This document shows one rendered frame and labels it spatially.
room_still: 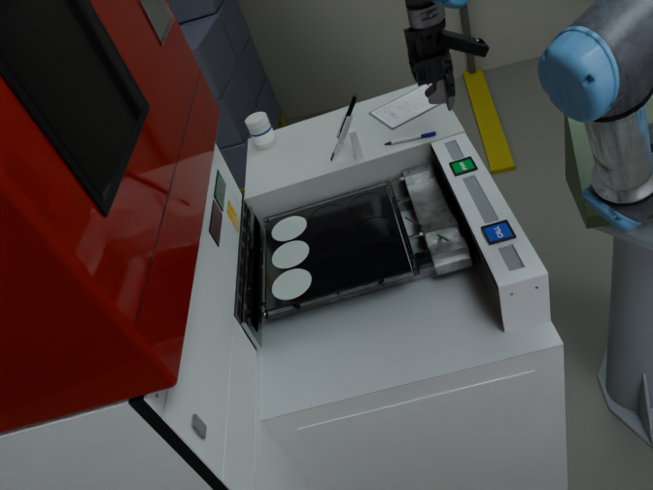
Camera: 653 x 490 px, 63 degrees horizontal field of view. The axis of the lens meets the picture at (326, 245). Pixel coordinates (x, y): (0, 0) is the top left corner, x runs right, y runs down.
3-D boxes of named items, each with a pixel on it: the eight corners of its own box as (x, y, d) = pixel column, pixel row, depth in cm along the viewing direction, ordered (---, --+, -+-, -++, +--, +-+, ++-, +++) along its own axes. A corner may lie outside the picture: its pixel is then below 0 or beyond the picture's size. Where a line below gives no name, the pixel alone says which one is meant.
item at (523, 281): (504, 333, 109) (498, 287, 100) (438, 184, 151) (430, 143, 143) (551, 321, 108) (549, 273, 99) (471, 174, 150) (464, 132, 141)
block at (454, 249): (434, 264, 121) (432, 255, 119) (430, 255, 123) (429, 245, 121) (469, 255, 119) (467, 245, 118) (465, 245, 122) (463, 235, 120)
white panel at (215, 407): (245, 522, 96) (128, 402, 71) (255, 238, 159) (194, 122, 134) (261, 518, 96) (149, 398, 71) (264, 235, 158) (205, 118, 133)
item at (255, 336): (255, 350, 122) (238, 325, 116) (257, 231, 156) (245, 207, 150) (262, 348, 122) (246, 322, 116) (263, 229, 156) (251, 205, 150)
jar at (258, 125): (256, 152, 167) (244, 125, 161) (256, 141, 173) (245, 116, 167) (277, 145, 166) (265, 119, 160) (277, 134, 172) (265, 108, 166)
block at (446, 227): (427, 242, 127) (424, 232, 125) (423, 233, 129) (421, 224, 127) (460, 232, 126) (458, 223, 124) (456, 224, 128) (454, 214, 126)
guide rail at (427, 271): (271, 320, 132) (266, 312, 130) (271, 314, 133) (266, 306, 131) (471, 264, 125) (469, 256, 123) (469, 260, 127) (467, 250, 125)
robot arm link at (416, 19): (437, -10, 112) (447, 2, 106) (441, 13, 115) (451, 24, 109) (402, 3, 113) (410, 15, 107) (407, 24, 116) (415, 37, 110)
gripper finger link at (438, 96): (429, 116, 126) (423, 80, 121) (455, 108, 126) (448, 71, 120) (432, 122, 124) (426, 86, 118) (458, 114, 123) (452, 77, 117)
